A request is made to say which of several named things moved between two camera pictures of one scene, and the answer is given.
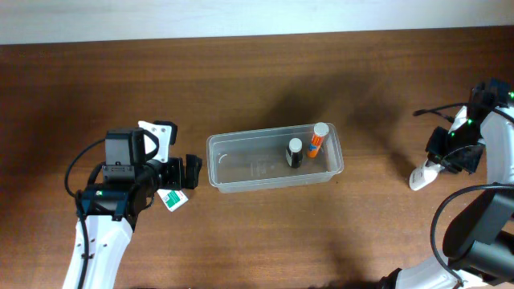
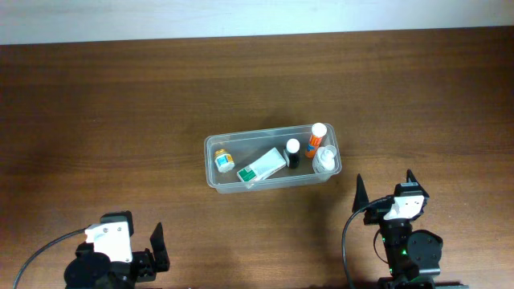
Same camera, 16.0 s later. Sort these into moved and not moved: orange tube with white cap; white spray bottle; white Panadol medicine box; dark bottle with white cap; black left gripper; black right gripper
Moved: white Panadol medicine box; black right gripper; black left gripper; white spray bottle
Not moved: dark bottle with white cap; orange tube with white cap
